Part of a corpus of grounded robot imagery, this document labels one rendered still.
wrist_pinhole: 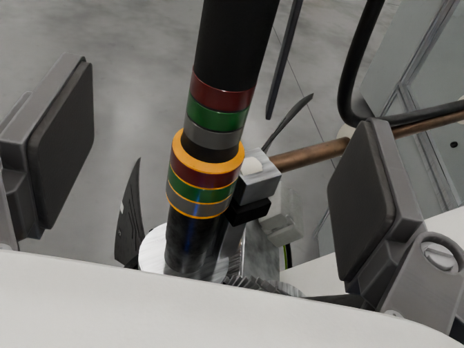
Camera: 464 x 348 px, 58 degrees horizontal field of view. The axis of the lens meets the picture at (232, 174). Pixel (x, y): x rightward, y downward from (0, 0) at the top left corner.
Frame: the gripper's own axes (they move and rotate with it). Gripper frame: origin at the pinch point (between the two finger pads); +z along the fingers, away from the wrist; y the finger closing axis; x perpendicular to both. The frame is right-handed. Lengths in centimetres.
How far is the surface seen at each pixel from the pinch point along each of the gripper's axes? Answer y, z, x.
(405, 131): 16.6, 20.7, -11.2
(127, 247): -10, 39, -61
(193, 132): -1.0, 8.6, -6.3
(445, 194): 70, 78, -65
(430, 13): 127, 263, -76
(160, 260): -1.8, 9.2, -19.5
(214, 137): 0.1, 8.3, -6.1
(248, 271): 11, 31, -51
